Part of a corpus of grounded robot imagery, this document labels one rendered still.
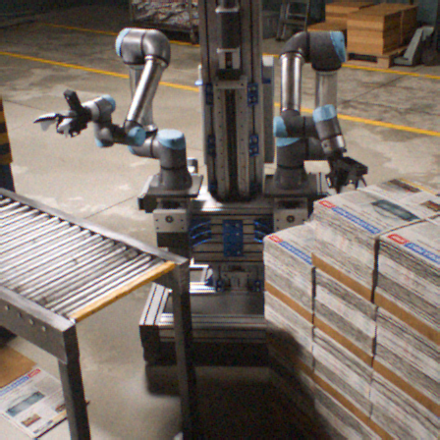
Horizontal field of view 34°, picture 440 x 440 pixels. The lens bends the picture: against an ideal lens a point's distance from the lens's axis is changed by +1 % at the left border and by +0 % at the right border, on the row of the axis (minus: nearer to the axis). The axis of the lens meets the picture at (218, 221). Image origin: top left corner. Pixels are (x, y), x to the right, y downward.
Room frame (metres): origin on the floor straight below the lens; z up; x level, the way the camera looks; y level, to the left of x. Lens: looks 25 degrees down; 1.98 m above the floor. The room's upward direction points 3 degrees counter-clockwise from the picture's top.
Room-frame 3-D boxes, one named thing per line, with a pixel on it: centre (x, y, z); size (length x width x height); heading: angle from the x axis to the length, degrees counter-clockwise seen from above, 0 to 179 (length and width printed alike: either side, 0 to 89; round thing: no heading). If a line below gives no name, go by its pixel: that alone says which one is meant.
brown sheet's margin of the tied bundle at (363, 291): (1.96, -0.44, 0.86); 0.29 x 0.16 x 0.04; 29
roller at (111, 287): (2.05, 0.36, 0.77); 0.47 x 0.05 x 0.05; 138
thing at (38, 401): (2.47, 0.81, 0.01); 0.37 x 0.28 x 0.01; 48
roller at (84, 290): (2.09, 0.41, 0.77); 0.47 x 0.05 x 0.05; 138
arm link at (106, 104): (2.70, 0.43, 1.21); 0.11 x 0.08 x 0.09; 148
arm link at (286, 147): (2.79, -0.32, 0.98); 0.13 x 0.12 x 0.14; 82
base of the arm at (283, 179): (2.79, -0.31, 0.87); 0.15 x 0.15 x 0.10
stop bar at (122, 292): (1.99, 0.31, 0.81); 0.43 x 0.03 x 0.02; 138
